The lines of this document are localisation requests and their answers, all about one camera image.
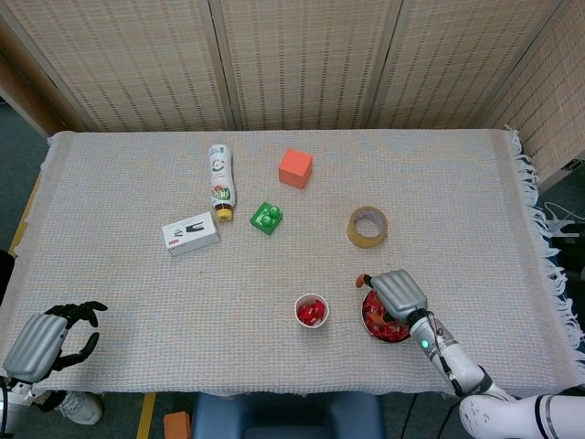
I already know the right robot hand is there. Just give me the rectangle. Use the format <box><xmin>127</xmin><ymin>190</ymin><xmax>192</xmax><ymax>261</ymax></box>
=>
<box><xmin>355</xmin><ymin>269</ymin><xmax>430</xmax><ymax>324</ymax></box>

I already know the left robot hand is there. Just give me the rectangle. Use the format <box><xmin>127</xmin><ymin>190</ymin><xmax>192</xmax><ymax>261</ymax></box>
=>
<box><xmin>2</xmin><ymin>300</ymin><xmax>109</xmax><ymax>383</ymax></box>

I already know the pile of red candies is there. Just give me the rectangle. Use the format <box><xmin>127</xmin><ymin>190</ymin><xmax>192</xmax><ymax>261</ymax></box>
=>
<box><xmin>364</xmin><ymin>292</ymin><xmax>412</xmax><ymax>343</ymax></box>

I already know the white paper cup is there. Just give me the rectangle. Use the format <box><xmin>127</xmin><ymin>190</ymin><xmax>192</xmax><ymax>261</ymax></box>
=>
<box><xmin>293</xmin><ymin>293</ymin><xmax>331</xmax><ymax>329</ymax></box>

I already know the oval steel plate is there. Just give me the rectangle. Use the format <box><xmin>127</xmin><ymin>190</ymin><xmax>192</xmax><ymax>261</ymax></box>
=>
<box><xmin>360</xmin><ymin>290</ymin><xmax>412</xmax><ymax>345</ymax></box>

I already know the yellow packing tape roll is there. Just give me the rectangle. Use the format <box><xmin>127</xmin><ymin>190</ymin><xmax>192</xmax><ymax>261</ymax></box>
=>
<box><xmin>346</xmin><ymin>206</ymin><xmax>390</xmax><ymax>250</ymax></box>

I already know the black bulky object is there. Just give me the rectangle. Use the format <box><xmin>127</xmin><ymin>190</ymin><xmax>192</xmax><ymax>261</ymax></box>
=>
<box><xmin>0</xmin><ymin>245</ymin><xmax>19</xmax><ymax>308</ymax></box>

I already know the white sneaker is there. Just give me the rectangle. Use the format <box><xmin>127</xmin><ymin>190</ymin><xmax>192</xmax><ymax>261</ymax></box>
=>
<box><xmin>58</xmin><ymin>391</ymin><xmax>104</xmax><ymax>425</ymax></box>

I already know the beige woven tablecloth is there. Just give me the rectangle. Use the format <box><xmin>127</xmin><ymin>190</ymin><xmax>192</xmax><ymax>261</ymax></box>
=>
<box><xmin>0</xmin><ymin>129</ymin><xmax>585</xmax><ymax>398</ymax></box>

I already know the green toy building block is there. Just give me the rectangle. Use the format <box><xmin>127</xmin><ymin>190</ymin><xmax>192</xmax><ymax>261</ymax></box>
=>
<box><xmin>249</xmin><ymin>201</ymin><xmax>284</xmax><ymax>237</ymax></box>

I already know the orange foam cube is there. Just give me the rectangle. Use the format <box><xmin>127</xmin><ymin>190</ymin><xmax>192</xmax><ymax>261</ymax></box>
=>
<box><xmin>277</xmin><ymin>148</ymin><xmax>314</xmax><ymax>189</ymax></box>

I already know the orange block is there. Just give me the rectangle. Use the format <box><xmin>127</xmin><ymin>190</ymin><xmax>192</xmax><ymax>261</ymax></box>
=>
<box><xmin>163</xmin><ymin>411</ymin><xmax>192</xmax><ymax>439</ymax></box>

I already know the dark blue seat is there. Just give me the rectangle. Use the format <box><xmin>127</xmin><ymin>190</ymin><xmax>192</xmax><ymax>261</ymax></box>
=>
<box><xmin>190</xmin><ymin>391</ymin><xmax>388</xmax><ymax>439</ymax></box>

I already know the white stand base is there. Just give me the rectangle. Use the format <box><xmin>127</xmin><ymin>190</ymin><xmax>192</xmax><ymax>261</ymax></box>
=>
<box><xmin>547</xmin><ymin>218</ymin><xmax>578</xmax><ymax>239</ymax></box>

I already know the white stapler box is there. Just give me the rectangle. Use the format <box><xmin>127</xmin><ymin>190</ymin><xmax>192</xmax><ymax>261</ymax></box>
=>
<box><xmin>161</xmin><ymin>211</ymin><xmax>221</xmax><ymax>257</ymax></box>

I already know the yellow capped drink bottle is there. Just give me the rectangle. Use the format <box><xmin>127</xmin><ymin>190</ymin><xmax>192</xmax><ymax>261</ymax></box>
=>
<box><xmin>207</xmin><ymin>144</ymin><xmax>238</xmax><ymax>224</ymax></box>

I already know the woven folding screen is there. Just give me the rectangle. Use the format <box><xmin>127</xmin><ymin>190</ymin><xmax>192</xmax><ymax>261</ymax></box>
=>
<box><xmin>0</xmin><ymin>0</ymin><xmax>585</xmax><ymax>193</ymax></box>

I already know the white cable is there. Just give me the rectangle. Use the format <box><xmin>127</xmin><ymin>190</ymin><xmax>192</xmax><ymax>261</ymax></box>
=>
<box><xmin>541</xmin><ymin>200</ymin><xmax>578</xmax><ymax>225</ymax></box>

